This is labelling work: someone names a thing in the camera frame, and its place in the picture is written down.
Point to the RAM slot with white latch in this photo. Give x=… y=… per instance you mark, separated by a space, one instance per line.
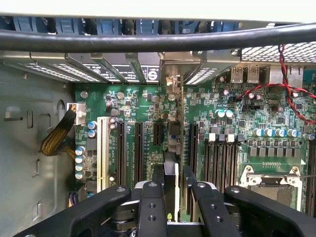
x=227 y=163
x=209 y=163

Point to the perforated metal slot cover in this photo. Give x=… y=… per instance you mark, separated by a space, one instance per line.
x=200 y=75

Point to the white power connector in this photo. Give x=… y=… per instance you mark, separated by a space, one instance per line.
x=80 y=113

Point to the silver USB port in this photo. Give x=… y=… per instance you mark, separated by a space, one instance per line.
x=237 y=74
x=253 y=74

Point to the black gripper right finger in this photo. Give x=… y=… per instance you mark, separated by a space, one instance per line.
x=209 y=212

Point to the green motherboard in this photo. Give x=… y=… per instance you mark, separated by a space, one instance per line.
x=266 y=118

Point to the white expansion slot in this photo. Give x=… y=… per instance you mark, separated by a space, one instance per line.
x=103 y=153

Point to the short black expansion slot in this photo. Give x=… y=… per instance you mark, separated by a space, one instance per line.
x=157 y=133

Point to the blue plastic latch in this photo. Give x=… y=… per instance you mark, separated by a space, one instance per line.
x=146 y=27
x=108 y=27
x=66 y=26
x=225 y=26
x=23 y=24

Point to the metal CPU socket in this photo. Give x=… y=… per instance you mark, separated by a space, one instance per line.
x=271 y=187

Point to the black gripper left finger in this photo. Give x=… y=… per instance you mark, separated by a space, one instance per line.
x=150 y=212

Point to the long black expansion slot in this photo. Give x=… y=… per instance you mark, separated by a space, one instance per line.
x=139 y=153
x=121 y=153
x=193 y=148

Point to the grey metal PC case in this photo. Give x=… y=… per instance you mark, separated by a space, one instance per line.
x=29 y=138

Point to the RAM slot with black latch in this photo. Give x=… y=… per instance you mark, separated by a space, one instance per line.
x=235 y=160
x=219 y=163

